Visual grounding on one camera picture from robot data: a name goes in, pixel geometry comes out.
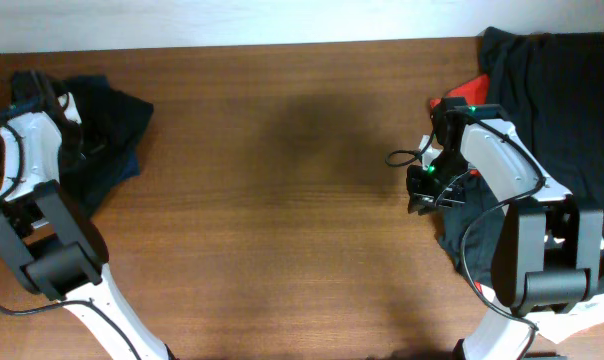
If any folded navy blue garment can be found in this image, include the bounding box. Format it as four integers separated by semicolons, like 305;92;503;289
0;139;142;181

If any black shorts patterned waistband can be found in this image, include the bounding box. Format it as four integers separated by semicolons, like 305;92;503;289
60;75;154;217

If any black t-shirt on pile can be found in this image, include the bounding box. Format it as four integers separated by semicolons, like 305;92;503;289
478;27;604;210

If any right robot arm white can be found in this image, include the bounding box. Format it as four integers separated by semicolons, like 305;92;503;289
406;97;604;360

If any white garment under pile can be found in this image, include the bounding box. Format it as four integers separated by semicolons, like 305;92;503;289
481;287;604;345

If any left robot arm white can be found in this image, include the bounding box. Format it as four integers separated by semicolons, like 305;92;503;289
0;70;172;359

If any black garment white lettering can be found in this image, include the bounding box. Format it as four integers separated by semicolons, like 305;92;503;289
438;177;604;294

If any red garment in pile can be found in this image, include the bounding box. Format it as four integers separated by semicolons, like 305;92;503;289
445;74;490;105

